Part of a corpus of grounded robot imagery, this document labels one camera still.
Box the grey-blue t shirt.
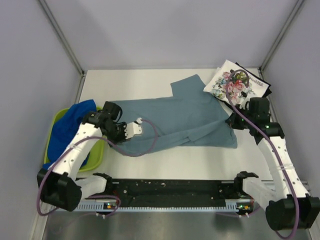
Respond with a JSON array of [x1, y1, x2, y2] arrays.
[[116, 74, 238, 156]]

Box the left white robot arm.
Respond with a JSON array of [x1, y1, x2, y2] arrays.
[[36, 101, 127, 216]]

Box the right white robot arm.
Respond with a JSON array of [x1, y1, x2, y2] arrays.
[[226, 96, 320, 232]]

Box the green plastic tray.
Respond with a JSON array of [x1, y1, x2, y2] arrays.
[[43, 107, 105, 173]]

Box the white floral folded t shirt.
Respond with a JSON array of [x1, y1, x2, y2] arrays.
[[202, 59, 270, 111]]

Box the royal blue t shirt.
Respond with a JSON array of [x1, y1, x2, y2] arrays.
[[42, 99, 97, 170]]

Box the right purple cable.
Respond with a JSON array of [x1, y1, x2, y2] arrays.
[[224, 69, 300, 239]]

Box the purple cable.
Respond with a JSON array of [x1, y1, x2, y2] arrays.
[[224, 69, 300, 239], [36, 118, 159, 218]]

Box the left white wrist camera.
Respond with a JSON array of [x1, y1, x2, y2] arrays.
[[124, 117, 143, 140]]

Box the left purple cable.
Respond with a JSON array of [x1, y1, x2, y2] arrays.
[[36, 118, 159, 218]]

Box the right aluminium frame post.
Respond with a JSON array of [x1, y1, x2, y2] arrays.
[[258, 0, 306, 74]]

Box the aluminium frame post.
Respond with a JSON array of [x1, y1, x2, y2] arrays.
[[37, 0, 86, 76], [258, 0, 306, 74]]

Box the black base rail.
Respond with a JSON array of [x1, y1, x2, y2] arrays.
[[94, 178, 254, 204]]

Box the left aluminium frame post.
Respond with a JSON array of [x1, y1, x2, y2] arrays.
[[37, 0, 86, 76]]

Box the light blue cable duct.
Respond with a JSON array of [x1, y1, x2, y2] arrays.
[[73, 199, 254, 215]]

